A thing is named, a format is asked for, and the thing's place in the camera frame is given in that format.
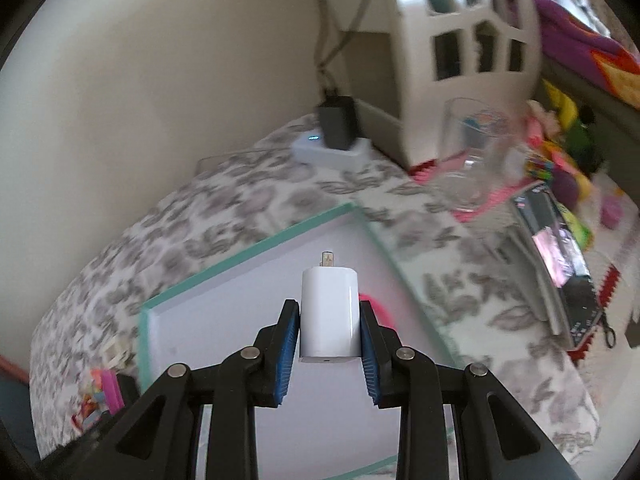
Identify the black glossy box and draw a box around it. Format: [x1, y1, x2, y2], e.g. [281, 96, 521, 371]
[510, 182, 608, 351]

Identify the white lace mat red edge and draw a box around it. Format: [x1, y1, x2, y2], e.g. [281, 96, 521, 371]
[575, 240, 640, 361]

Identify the yellow toy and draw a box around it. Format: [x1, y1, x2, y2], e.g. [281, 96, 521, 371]
[542, 80, 581, 131]

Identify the white charger adapter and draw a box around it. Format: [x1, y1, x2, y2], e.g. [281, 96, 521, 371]
[299, 250, 362, 363]

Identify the white power strip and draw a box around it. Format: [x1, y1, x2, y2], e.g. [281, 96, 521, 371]
[291, 132, 373, 173]

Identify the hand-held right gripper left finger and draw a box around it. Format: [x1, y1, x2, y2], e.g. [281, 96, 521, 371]
[75, 299, 301, 480]

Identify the purple ball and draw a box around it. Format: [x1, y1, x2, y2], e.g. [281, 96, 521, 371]
[555, 170, 585, 202]

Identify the black power adapter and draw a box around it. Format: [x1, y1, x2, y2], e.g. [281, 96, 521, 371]
[318, 96, 360, 151]

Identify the green toy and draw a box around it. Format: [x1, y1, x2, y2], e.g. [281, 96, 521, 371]
[570, 120, 607, 172]

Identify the grey floral tablecloth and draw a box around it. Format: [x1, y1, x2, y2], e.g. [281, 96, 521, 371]
[30, 112, 601, 480]

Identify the clear drinking glass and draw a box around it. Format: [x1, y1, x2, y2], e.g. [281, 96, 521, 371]
[435, 97, 521, 213]

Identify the pink plush toy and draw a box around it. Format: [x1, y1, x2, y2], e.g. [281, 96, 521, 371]
[525, 100, 553, 148]

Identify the white laundry basket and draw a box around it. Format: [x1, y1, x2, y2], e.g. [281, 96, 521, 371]
[385, 0, 543, 168]

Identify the purple and orange blanket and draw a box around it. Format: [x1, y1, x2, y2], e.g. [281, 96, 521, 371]
[532, 0, 640, 111]

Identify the grey flat book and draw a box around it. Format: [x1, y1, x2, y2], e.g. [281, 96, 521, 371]
[500, 200, 571, 336]

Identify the white tray with teal rim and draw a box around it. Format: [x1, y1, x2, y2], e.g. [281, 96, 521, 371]
[139, 203, 458, 480]

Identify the pink block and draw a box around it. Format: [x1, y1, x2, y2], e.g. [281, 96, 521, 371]
[602, 195, 624, 229]

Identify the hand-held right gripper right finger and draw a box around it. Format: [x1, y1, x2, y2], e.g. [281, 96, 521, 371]
[360, 301, 581, 480]

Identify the black zipper pull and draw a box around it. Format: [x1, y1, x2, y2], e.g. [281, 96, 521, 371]
[602, 310, 619, 349]

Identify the pink ring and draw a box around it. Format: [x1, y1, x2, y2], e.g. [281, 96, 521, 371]
[360, 290, 396, 328]

